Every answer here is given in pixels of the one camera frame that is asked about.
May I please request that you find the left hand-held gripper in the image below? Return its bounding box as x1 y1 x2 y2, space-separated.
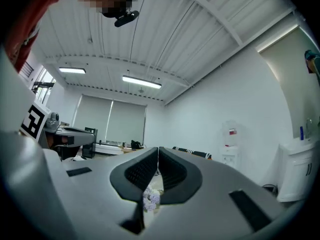
19 100 98 149

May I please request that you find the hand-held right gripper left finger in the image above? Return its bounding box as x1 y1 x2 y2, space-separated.
42 146 161 240

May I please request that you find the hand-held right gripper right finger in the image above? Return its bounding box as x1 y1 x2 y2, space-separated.
144 146 288 240

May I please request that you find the grey roller blind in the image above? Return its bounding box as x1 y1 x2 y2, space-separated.
106 100 147 145
73 93 113 142

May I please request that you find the low white bench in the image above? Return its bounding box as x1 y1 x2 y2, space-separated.
95 140 126 156

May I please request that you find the white water dispenser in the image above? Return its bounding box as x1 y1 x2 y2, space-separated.
220 120 240 170

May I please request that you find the striped cushion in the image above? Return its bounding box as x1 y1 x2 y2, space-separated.
172 145 213 160

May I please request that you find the window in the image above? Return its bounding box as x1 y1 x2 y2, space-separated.
18 61 57 105

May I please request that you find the long ceiling lamp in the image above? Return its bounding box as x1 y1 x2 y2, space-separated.
58 67 87 75
121 75 163 89

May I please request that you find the white cabinet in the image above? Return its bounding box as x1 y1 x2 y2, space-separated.
276 136 320 203

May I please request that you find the clear bottle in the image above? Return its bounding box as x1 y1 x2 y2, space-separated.
306 118 313 140

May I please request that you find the person's red shirt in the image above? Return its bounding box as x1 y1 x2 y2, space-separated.
4 0 72 73

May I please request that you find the green yellow mop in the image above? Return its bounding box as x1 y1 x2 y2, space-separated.
304 49 320 87

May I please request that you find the black floor cable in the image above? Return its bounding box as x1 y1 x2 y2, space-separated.
261 183 278 195

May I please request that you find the black head camera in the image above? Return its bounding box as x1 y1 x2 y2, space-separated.
114 10 140 28

